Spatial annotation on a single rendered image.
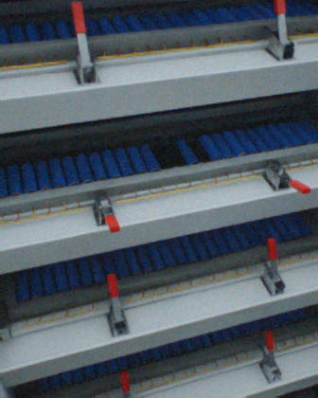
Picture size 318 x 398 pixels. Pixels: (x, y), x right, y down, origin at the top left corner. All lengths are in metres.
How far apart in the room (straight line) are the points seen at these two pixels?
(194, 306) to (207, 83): 0.36
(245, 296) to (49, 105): 0.44
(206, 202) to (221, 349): 0.34
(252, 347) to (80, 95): 0.59
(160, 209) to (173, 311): 0.19
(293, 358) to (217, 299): 0.24
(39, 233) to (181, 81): 0.27
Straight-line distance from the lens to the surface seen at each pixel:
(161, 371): 0.90
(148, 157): 0.72
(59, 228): 0.64
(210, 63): 0.64
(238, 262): 0.82
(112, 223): 0.58
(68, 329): 0.76
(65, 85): 0.58
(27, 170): 0.71
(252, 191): 0.71
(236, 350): 0.93
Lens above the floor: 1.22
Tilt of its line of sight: 23 degrees down
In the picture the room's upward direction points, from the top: 4 degrees counter-clockwise
